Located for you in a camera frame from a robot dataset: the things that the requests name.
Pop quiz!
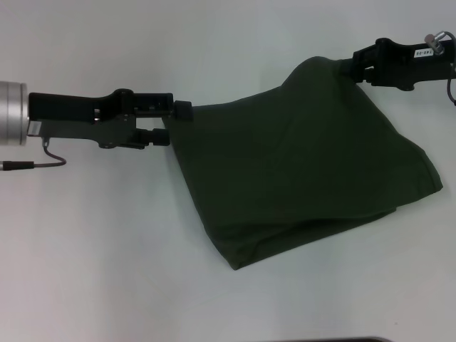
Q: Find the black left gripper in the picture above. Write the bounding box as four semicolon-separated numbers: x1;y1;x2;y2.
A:
27;88;195;150

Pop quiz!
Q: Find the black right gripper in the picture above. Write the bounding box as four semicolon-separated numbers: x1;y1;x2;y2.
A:
350;37;456;93

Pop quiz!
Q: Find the dark green FREE t-shirt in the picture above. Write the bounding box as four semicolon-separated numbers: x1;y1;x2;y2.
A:
162;55;445;272

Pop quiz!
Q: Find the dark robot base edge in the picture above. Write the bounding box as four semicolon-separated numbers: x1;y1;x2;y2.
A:
333;336;393;342

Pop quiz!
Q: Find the silver right wrist connector stub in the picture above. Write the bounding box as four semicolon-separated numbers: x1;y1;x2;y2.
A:
423;31;456;57

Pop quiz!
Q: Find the left gripper cable with plug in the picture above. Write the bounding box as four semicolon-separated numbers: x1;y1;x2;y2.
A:
0;138;68;172

